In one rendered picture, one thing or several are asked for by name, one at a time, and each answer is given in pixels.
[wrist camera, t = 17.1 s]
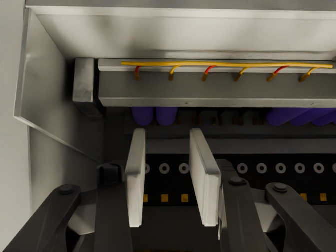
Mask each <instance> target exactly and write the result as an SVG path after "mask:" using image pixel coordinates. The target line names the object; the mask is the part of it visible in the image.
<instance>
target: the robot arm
mask: <svg viewBox="0 0 336 252"><path fill-rule="evenodd" d="M189 170H190V175H191V179H192V183H193V187H194V191H195V195H196V199H197V203H198V207H199V211H200V215H201V220H202V224H203V225H205V227H215V226H216V225H218V219H219V217H220V220H219V233H218V240H220V249H221V252H269V249H270V251H271V252H336V229H335V228H334V227H333V226H332V225H331V224H330V223H329V222H328V221H326V220H325V219H324V218H323V217H322V216H321V215H320V214H319V213H318V212H317V211H316V210H315V209H314V208H313V207H312V206H311V205H310V204H309V203H308V202H307V201H306V200H305V199H303V198H302V197H301V196H300V195H299V194H298V193H297V192H296V191H295V190H294V189H293V188H292V187H290V186H288V185H286V184H284V183H280V182H277V183H275V182H274V183H269V184H267V185H266V187H265V190H259V189H254V188H251V187H250V184H249V182H248V181H247V180H245V179H243V178H240V177H239V176H238V174H237V172H236V171H235V169H234V167H233V165H232V163H231V162H229V161H228V160H226V159H215V158H214V156H213V154H212V152H211V150H210V147H209V145H208V143H207V141H206V139H205V137H204V135H203V132H202V130H200V128H192V130H190V143H189ZM96 174H97V188H96V189H93V190H90V191H85V192H82V190H81V188H80V187H79V186H77V185H73V184H65V185H61V186H59V187H57V188H55V189H54V190H53V191H52V192H51V193H50V195H49V196H48V197H47V198H46V199H45V201H44V202H43V203H42V204H41V206H40V207H39V208H38V209H37V210H36V212H35V213H34V214H33V215H32V216H31V218H30V219H29V220H28V221H27V223H26V224H25V225H24V226H23V227H22V229H21V230H20V231H19V232H18V234H17V235H16V236H15V237H14V238H13V240H12V241H11V242H10V243H9V244H8V246H7V247H6V248H5V249H4V251H3V252H79V250H80V248H81V245H82V243H83V241H84V239H85V234H90V233H94V232H95V233H94V252H133V244H132V236H131V228H139V226H141V225H142V214H143V201H144V188H145V175H146V130H145V129H144V128H136V129H135V130H134V133H133V138H132V142H131V147H130V151H129V156H128V160H113V161H112V162H110V163H104V164H101V165H100V166H98V167H97V169H96ZM268 248H269V249H268Z"/></svg>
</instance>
